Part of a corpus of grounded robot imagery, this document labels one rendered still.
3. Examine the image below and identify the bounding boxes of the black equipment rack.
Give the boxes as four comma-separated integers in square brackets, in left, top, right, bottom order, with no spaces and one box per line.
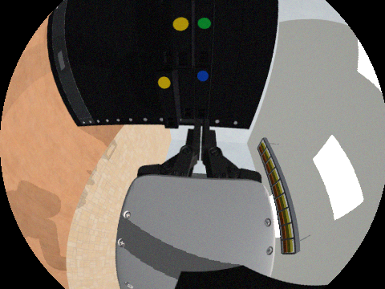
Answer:
[47,0,278,129]

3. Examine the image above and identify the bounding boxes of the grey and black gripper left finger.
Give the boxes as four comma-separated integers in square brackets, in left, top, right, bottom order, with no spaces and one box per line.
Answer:
[137,118,201,177]

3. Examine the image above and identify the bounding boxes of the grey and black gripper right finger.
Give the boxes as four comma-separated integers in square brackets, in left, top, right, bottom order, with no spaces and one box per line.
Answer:
[201,119,261,183]

